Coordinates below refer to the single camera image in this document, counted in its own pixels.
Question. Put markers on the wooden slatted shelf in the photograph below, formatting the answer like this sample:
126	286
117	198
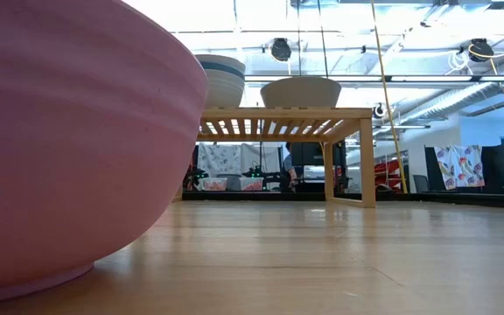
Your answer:
287	114

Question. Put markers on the person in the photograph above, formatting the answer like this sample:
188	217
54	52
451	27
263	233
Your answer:
289	166

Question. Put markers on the pink ribbed bowl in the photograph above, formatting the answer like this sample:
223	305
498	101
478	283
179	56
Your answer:
72	153

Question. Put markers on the clear plastic bin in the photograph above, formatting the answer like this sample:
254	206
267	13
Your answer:
214	184
251	184

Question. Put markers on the beige ceramic bowl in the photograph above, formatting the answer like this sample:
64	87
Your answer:
300	92

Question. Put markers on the grey office chair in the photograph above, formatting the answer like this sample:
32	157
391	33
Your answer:
421	184

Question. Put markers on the colourful floral cloth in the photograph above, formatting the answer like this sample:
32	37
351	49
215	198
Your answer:
459	166

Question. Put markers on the black aluminium table frame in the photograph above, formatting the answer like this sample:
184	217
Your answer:
453	199

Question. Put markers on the pale floral cloth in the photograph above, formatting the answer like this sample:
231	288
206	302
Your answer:
219	159

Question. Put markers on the black background robot arm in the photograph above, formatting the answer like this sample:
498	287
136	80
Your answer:
274	176

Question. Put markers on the red-orange panel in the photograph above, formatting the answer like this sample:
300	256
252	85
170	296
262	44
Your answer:
387	170

